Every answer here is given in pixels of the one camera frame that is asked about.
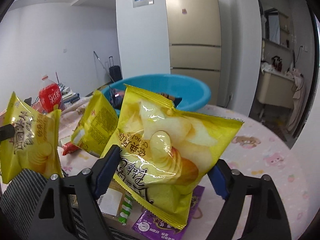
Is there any red soda bottle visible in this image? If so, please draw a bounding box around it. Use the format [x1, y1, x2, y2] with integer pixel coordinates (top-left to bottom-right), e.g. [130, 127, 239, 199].
[39, 75, 64, 113]

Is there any black suitcase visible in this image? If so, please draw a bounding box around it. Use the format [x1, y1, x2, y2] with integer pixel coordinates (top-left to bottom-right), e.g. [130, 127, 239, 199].
[108, 56, 123, 82]

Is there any green striped noodle snack bag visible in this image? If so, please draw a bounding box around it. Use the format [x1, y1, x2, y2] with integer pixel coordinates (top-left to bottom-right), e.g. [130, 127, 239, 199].
[97, 179, 133, 225]

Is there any purple milk carton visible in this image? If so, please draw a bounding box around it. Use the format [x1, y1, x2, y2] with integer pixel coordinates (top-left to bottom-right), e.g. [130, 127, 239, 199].
[132, 186, 205, 239]

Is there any pink cartoon tablecloth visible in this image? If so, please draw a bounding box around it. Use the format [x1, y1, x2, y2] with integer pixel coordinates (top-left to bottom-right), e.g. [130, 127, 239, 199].
[58, 98, 309, 239]

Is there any blue plastic basin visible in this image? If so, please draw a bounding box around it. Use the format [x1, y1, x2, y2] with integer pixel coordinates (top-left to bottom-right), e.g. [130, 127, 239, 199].
[102, 74, 211, 112]

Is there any beige refrigerator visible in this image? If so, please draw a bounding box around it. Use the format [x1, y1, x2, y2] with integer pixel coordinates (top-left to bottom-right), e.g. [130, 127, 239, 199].
[165, 0, 222, 105]

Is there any beige washing cabinet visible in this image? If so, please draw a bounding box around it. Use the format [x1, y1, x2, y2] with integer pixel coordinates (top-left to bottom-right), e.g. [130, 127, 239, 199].
[255, 71, 296, 109]

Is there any small red snack packet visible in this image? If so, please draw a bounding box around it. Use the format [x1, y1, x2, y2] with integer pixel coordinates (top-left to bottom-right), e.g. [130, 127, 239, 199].
[62, 142, 80, 155]

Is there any yellow potato chip bag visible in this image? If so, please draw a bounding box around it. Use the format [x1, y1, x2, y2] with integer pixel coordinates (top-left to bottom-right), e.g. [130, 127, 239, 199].
[105, 86, 242, 229]

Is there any yellow chip bag back side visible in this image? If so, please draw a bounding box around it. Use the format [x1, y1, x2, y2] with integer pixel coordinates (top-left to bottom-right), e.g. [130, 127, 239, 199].
[71, 90, 118, 157]

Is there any stack of books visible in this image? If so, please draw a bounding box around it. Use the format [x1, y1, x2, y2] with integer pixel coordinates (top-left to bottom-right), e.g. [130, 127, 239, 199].
[58, 83, 80, 103]

